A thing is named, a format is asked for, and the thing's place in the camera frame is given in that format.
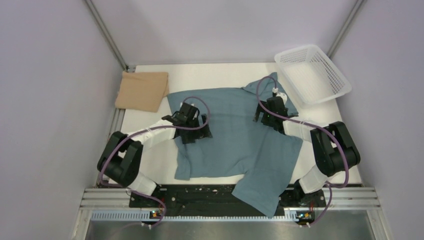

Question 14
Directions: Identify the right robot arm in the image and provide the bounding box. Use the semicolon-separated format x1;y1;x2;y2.
253;95;361;206

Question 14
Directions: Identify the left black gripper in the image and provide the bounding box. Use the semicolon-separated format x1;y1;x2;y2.
181;113;212;144

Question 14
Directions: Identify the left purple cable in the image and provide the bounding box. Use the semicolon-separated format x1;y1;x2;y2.
97;96;211;228

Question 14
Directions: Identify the white plastic mesh basket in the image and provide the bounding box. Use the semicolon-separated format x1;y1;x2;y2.
274;44;352;107

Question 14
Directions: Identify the folded tan t-shirt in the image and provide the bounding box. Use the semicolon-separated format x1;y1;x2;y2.
114;71;170;113

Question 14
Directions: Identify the left rear aluminium post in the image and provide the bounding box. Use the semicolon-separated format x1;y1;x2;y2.
82;0;129;71

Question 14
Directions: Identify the aluminium post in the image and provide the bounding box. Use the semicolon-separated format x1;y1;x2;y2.
82;0;129;71
326;0;367;59

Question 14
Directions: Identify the blue-grey t-shirt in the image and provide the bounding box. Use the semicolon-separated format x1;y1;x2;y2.
167;72;303;218

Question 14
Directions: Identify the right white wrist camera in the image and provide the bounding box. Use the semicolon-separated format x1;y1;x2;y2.
272;87;288;104

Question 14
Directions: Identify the left side aluminium rail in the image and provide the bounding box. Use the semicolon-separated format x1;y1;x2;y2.
96;108;127;188

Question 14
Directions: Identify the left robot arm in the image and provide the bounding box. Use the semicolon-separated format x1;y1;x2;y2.
97;102;212;208

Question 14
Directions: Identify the white cable duct strip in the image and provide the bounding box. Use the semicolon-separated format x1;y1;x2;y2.
91;210;313;223

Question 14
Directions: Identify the right rear aluminium post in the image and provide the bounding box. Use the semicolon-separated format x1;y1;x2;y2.
326;0;367;59

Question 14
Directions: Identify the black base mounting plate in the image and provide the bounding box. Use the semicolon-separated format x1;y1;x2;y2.
129;183;327;218

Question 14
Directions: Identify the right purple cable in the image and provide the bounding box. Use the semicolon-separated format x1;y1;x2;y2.
255;76;351;226

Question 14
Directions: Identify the purple cable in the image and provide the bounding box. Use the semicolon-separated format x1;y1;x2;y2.
97;96;211;228
255;76;351;226

